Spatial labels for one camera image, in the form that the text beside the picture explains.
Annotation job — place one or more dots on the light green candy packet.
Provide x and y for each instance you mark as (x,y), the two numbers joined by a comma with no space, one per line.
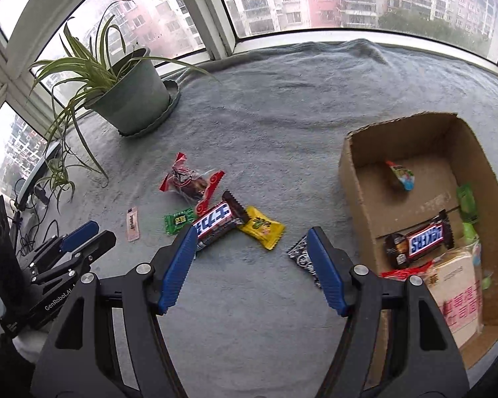
(467,202)

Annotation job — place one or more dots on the dark green candy packet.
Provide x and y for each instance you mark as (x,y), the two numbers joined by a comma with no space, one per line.
(173,223)

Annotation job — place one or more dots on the black white candy packet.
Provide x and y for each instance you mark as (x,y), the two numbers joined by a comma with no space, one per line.
(299,254)

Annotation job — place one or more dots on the pink small sachet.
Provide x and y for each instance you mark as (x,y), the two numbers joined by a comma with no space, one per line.
(132,227)

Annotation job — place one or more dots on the packaged toast bread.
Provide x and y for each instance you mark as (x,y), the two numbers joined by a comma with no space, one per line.
(454,280)

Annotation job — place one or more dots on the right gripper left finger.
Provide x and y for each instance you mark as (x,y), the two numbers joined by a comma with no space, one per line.
(79,357)

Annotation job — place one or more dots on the green plant pot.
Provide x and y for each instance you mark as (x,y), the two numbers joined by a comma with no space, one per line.
(140,101)

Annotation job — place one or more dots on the grey flat device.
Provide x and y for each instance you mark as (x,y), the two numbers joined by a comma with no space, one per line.
(39,171)

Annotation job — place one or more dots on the large Snickers bar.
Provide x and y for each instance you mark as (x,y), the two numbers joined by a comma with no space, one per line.
(219,220)

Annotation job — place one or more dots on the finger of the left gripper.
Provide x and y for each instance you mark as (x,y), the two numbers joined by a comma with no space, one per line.
(79,236)
(88,253)

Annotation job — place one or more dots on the window frame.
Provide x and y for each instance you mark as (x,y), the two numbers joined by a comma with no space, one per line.
(199,30)

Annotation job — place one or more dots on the cardboard box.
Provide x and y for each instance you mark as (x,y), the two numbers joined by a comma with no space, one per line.
(443,153)

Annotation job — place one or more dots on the grey towel cloth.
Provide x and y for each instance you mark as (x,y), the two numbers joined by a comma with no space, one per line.
(249,322)

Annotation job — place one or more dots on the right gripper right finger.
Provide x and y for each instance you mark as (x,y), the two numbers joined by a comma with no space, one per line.
(422,358)

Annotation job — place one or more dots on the small Snickers bar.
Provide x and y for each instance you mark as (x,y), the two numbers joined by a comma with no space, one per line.
(403,249)

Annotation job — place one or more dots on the green jelly cup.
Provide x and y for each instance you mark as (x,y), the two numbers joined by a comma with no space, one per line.
(400,176)

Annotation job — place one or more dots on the yellow candy packet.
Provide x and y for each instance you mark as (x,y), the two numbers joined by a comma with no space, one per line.
(265,230)

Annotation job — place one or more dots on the red dark snack packet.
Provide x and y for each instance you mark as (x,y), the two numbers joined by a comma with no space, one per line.
(406,273)

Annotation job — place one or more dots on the red clear snack packet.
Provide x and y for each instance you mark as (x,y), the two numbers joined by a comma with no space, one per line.
(196,186)

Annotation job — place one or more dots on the spider plant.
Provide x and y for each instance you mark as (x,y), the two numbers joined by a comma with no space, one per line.
(88,67)

